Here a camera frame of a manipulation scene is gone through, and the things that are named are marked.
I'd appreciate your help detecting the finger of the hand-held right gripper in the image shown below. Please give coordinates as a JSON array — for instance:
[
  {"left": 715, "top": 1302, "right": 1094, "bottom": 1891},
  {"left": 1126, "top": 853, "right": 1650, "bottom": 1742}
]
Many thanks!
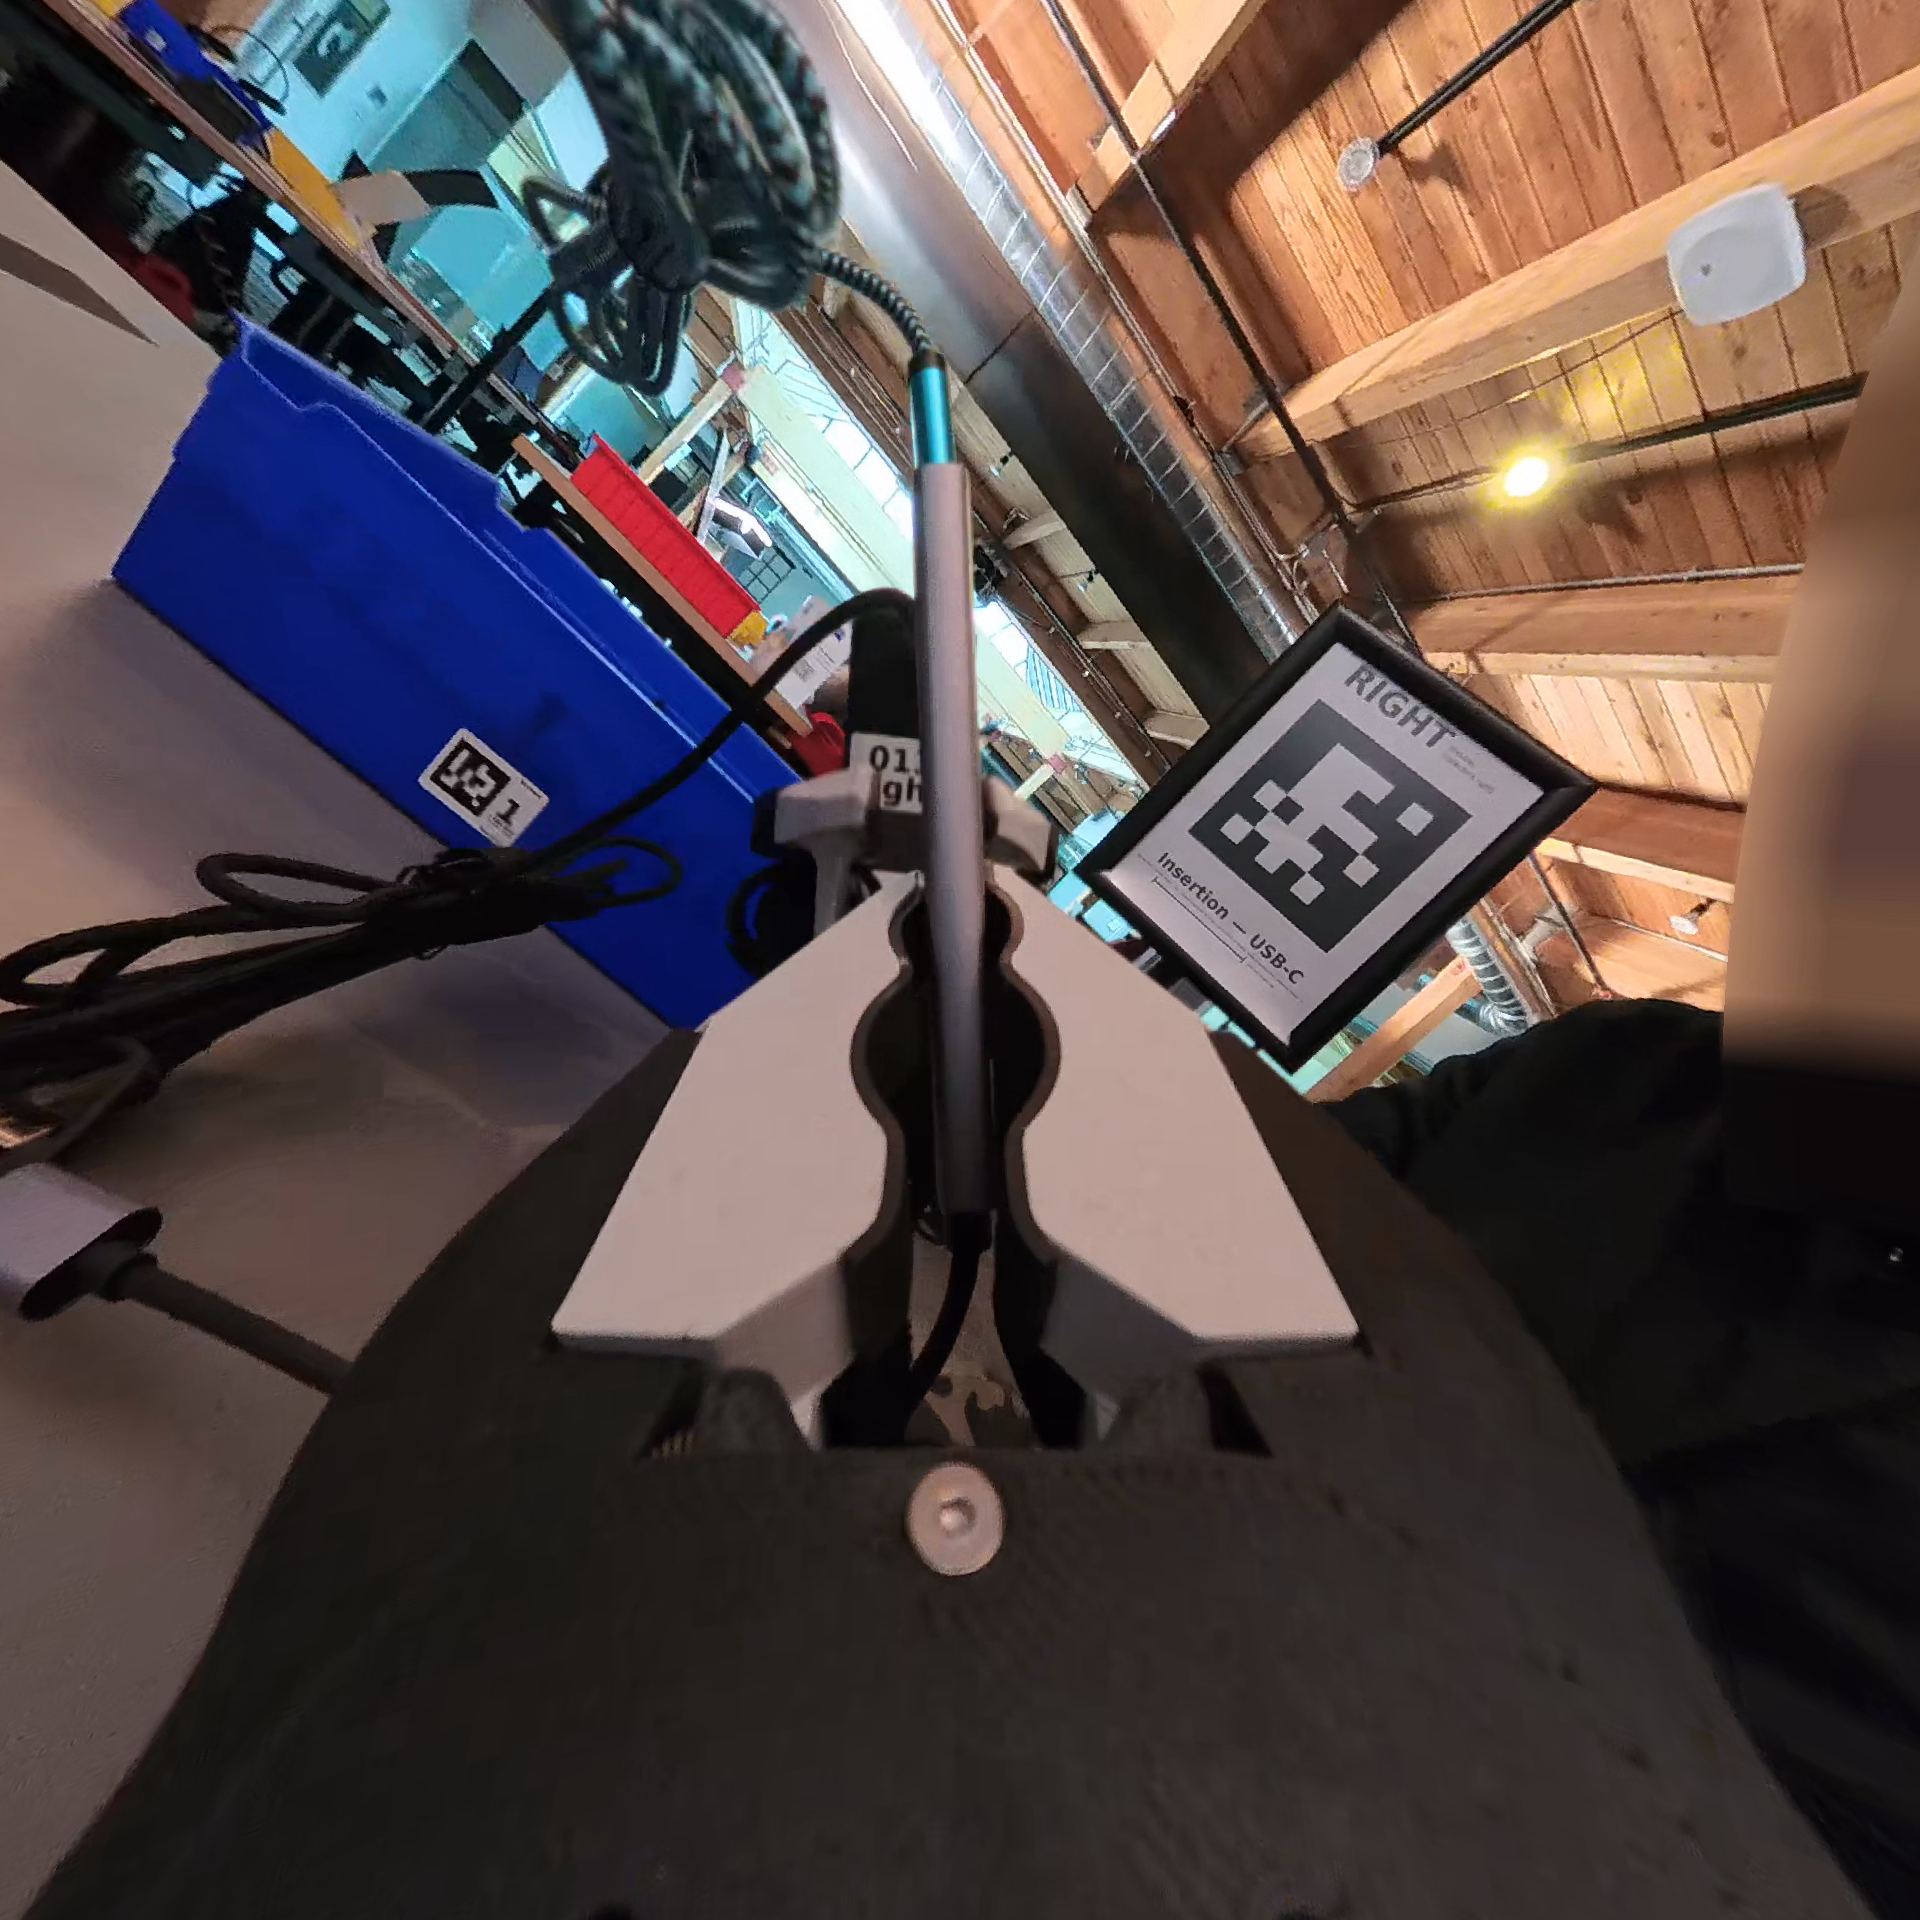
[
  {"left": 978, "top": 779, "right": 1056, "bottom": 879},
  {"left": 774, "top": 772, "right": 888, "bottom": 879}
]

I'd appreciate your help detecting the wooden work desk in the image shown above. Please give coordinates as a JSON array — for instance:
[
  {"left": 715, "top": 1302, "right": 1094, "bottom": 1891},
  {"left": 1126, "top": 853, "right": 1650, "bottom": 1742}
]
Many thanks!
[{"left": 511, "top": 434, "right": 819, "bottom": 736}]

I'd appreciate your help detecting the black usb cable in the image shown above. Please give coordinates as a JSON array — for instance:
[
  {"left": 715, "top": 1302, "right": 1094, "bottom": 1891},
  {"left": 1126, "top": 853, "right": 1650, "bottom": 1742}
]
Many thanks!
[{"left": 0, "top": 590, "right": 922, "bottom": 1157}]

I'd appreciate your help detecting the silver ventilation duct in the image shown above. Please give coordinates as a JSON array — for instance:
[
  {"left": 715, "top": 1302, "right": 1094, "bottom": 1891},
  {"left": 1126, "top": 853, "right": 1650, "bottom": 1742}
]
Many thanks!
[{"left": 833, "top": 0, "right": 1314, "bottom": 662}]

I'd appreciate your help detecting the black framed marker sign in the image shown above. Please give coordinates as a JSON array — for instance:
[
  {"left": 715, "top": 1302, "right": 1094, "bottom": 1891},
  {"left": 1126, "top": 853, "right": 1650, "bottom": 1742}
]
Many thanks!
[{"left": 1072, "top": 604, "right": 1595, "bottom": 1074}]

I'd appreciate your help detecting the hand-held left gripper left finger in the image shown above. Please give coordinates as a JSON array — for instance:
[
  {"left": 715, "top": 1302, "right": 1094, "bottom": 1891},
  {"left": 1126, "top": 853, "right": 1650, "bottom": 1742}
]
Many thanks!
[{"left": 550, "top": 874, "right": 922, "bottom": 1448}]

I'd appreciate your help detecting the black ceiling light rail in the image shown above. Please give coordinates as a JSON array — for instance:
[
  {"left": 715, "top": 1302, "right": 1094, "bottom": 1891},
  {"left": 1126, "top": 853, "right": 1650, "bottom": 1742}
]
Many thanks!
[{"left": 1336, "top": 0, "right": 1585, "bottom": 190}]

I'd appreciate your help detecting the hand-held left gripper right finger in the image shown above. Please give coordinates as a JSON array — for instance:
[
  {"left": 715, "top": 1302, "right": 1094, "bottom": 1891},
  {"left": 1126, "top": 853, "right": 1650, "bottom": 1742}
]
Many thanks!
[{"left": 983, "top": 866, "right": 1366, "bottom": 1448}]

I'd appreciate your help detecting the white ceiling access point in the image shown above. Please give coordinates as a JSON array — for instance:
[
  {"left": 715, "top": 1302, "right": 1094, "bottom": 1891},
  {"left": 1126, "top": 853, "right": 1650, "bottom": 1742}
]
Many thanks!
[{"left": 1665, "top": 188, "right": 1809, "bottom": 327}]

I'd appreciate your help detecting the blue plastic bin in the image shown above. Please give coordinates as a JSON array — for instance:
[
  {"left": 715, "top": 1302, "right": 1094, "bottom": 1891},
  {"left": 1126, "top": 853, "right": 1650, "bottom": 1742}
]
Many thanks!
[{"left": 113, "top": 317, "right": 804, "bottom": 1034}]

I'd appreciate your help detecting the black hub cable grey plug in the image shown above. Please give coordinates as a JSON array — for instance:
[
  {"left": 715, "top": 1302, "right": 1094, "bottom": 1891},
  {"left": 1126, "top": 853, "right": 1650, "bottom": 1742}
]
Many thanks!
[{"left": 0, "top": 1159, "right": 1000, "bottom": 1420}]

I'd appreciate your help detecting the grey usb hub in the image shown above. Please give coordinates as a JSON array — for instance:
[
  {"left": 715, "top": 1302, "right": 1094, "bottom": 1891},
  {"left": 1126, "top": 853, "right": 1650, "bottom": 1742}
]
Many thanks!
[{"left": 912, "top": 456, "right": 994, "bottom": 1216}]

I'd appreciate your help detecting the teal braided usb cable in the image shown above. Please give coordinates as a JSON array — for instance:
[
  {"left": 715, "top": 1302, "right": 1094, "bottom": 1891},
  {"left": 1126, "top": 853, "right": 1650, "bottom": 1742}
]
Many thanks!
[{"left": 521, "top": 0, "right": 964, "bottom": 470}]

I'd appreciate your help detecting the red plastic bin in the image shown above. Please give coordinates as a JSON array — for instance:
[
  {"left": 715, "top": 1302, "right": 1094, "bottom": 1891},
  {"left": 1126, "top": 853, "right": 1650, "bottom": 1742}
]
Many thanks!
[{"left": 569, "top": 434, "right": 763, "bottom": 640}]

